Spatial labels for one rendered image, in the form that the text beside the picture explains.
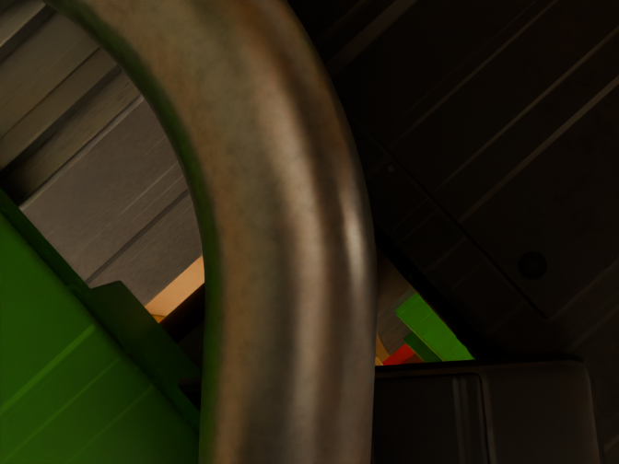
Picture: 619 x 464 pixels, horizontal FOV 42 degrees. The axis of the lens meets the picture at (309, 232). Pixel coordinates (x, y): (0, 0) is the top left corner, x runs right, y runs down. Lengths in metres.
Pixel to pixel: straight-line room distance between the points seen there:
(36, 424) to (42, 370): 0.01
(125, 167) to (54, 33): 0.44
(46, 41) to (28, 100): 0.01
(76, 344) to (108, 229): 0.53
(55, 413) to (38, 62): 0.08
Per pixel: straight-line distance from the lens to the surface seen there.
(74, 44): 0.20
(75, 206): 0.64
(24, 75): 0.20
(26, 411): 0.18
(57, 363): 0.17
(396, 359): 3.79
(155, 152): 0.64
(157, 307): 0.99
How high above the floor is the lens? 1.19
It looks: 16 degrees down
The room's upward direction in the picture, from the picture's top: 139 degrees clockwise
